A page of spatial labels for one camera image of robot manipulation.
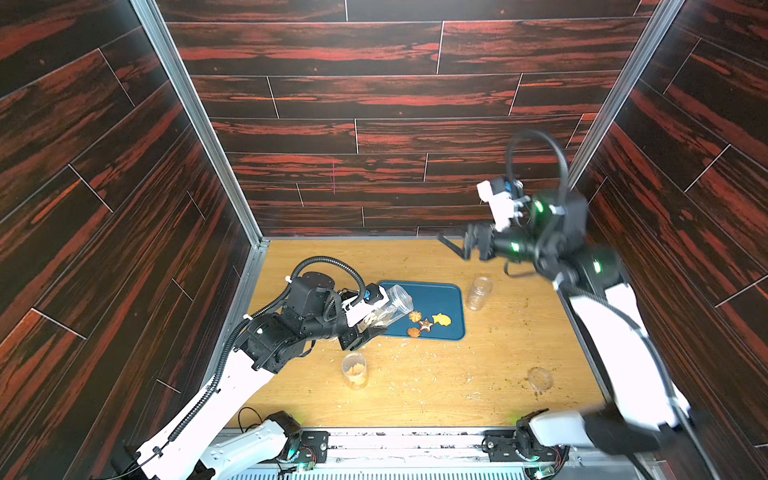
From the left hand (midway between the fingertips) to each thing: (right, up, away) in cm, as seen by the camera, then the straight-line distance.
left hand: (378, 315), depth 65 cm
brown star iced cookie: (+15, -8, +30) cm, 35 cm away
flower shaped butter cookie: (+12, -6, +31) cm, 34 cm away
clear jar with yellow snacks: (-7, -17, +15) cm, 24 cm away
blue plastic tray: (+18, -1, +37) cm, 41 cm away
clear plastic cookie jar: (+31, +3, +27) cm, 41 cm away
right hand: (+16, +18, -4) cm, 25 cm away
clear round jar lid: (+47, -22, +20) cm, 55 cm away
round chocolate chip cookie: (+11, -10, +28) cm, 32 cm away
